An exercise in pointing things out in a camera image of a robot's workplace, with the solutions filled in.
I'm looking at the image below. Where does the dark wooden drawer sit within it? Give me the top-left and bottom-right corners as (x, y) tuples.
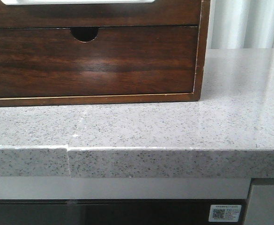
(0, 0), (201, 29)
(0, 26), (198, 98)

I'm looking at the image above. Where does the dark wooden drawer cabinet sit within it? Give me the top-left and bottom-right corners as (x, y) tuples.
(0, 0), (210, 107)

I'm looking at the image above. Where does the white QR code sticker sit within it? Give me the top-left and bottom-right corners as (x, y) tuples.
(208, 204), (242, 222)

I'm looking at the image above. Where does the grey cabinet door panel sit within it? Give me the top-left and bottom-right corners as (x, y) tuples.
(244, 179), (274, 225)

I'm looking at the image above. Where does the black glass appliance front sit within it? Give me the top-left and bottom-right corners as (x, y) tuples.
(0, 199), (246, 225)

